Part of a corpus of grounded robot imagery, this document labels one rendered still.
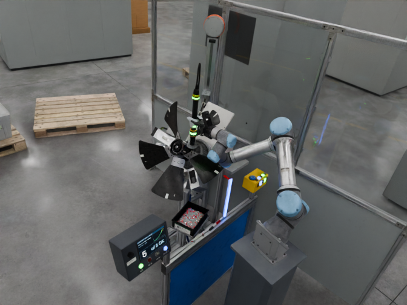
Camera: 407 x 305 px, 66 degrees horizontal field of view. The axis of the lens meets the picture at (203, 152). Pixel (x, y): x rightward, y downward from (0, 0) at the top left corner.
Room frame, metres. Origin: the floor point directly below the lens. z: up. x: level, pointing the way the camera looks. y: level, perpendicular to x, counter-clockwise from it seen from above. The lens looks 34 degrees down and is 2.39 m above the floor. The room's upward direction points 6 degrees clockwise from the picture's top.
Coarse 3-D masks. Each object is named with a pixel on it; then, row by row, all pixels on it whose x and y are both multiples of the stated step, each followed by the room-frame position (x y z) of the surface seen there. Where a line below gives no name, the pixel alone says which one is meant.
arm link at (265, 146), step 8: (256, 144) 1.60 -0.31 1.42; (264, 144) 1.59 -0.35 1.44; (272, 144) 1.57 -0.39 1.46; (232, 152) 1.60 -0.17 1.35; (240, 152) 1.58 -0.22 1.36; (248, 152) 1.58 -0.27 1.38; (256, 152) 1.57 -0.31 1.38; (264, 152) 1.58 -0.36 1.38; (232, 160) 1.57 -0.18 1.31; (240, 160) 1.58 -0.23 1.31
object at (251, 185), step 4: (252, 172) 1.79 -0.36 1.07; (256, 172) 1.80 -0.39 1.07; (260, 172) 1.80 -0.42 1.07; (248, 176) 1.75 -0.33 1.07; (256, 176) 1.75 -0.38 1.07; (264, 176) 1.76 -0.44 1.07; (244, 180) 1.73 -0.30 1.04; (248, 180) 1.71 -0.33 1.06; (252, 180) 1.70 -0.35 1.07; (260, 180) 1.72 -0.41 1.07; (244, 184) 1.73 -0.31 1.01; (248, 184) 1.70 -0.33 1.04; (252, 184) 1.69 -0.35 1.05; (256, 184) 1.68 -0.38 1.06; (264, 184) 1.77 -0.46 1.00; (248, 188) 1.70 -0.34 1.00; (252, 188) 1.68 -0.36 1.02; (256, 188) 1.69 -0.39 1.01; (252, 192) 1.68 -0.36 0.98
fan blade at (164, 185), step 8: (168, 168) 1.72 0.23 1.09; (176, 168) 1.73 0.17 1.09; (168, 176) 1.68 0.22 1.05; (176, 176) 1.70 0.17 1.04; (160, 184) 1.65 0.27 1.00; (168, 184) 1.65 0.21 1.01; (176, 184) 1.66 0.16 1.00; (160, 192) 1.61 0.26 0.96; (168, 192) 1.62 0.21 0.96; (176, 192) 1.62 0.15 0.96; (176, 200) 1.59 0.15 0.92
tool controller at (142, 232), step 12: (156, 216) 1.12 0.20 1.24; (132, 228) 1.03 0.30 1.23; (144, 228) 1.03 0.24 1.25; (156, 228) 1.03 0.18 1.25; (108, 240) 0.95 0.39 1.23; (120, 240) 0.94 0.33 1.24; (132, 240) 0.94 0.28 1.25; (144, 240) 0.97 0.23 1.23; (156, 240) 1.01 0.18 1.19; (168, 240) 1.06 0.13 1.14; (120, 252) 0.89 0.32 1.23; (132, 252) 0.90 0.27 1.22; (168, 252) 1.03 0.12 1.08; (120, 264) 0.89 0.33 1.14; (132, 264) 0.89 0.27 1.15; (144, 264) 0.93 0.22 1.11; (132, 276) 0.87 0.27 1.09
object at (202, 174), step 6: (198, 156) 1.75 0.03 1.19; (204, 156) 1.76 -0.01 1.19; (192, 162) 1.69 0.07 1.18; (198, 162) 1.69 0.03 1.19; (204, 162) 1.69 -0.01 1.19; (210, 162) 1.69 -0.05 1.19; (198, 168) 1.64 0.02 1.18; (204, 168) 1.63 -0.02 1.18; (210, 168) 1.63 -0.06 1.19; (216, 168) 1.63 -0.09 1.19; (222, 168) 1.63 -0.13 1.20; (198, 174) 1.59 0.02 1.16; (204, 174) 1.59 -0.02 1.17; (210, 174) 1.59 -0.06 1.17; (216, 174) 1.59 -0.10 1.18; (204, 180) 1.55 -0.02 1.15
